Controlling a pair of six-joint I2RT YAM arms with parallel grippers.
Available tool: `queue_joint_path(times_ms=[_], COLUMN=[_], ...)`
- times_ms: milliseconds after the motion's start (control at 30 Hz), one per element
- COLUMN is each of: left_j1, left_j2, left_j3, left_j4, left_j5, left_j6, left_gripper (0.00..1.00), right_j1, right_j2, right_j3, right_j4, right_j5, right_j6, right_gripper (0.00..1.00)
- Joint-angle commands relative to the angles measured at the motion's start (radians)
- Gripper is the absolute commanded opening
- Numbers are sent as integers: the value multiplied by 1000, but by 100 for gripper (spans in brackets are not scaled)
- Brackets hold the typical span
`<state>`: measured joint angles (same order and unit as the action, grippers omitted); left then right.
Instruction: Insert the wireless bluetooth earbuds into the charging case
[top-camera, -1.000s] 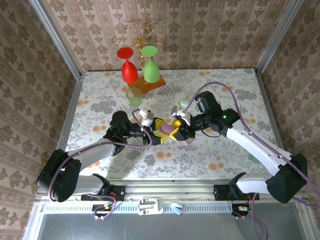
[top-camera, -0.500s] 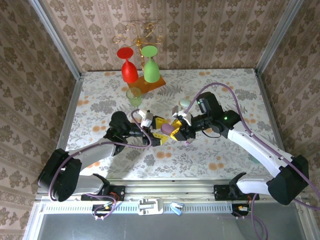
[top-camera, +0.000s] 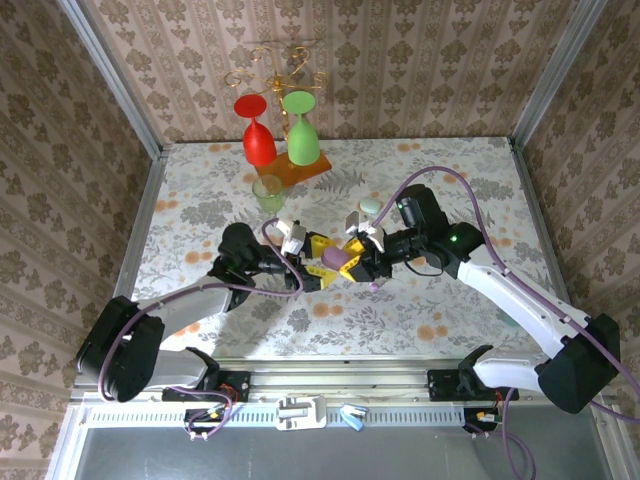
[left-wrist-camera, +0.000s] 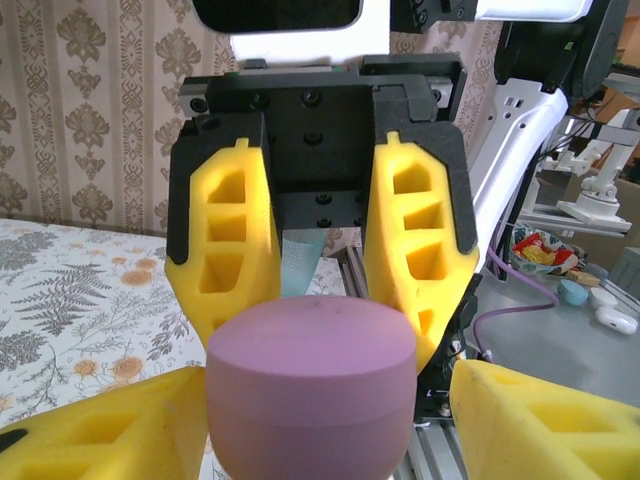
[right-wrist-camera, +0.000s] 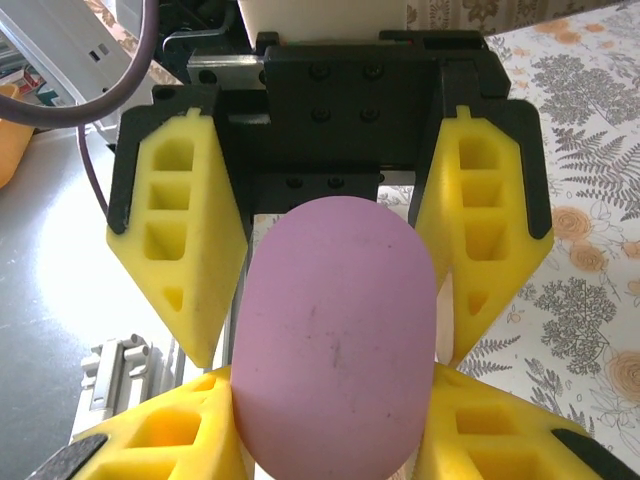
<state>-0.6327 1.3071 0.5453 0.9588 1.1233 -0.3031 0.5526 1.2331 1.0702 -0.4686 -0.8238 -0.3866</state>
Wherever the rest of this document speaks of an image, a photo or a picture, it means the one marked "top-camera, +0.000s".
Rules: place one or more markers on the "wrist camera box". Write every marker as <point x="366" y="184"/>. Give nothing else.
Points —
<point x="365" y="227"/>
<point x="292" y="237"/>

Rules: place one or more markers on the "aluminium frame post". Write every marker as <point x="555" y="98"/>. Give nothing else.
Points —
<point x="112" y="80"/>
<point x="557" y="75"/>

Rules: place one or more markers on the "red wine glass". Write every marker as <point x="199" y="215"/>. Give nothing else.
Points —
<point x="259" y="142"/>

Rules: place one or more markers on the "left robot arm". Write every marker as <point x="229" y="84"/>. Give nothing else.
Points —
<point x="190" y="305"/>

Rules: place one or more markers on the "clear green tumbler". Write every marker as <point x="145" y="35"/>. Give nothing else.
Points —
<point x="268" y="197"/>

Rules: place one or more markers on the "white plastic bracket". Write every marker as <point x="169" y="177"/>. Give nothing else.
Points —
<point x="300" y="412"/>

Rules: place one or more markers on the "grey metal panel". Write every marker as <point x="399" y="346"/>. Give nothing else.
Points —
<point x="325" y="455"/>

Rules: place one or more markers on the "green wine glass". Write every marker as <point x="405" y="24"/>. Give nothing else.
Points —
<point x="302" y="145"/>

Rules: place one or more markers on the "mint earbud charging case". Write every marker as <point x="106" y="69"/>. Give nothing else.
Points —
<point x="370" y="204"/>

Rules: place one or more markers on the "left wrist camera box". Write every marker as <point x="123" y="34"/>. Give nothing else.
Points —
<point x="292" y="237"/>

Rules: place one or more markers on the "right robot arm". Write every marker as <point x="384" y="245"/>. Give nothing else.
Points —
<point x="515" y="295"/>

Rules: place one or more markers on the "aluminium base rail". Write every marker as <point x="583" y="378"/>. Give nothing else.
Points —
<point x="340" y="380"/>

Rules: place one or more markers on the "aluminium table side rail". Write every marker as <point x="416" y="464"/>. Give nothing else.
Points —
<point x="140" y="220"/>
<point x="542" y="225"/>

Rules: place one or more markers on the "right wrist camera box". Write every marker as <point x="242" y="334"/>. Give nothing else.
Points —
<point x="365" y="227"/>

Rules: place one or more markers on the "blue clip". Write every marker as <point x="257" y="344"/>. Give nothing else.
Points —
<point x="354" y="417"/>

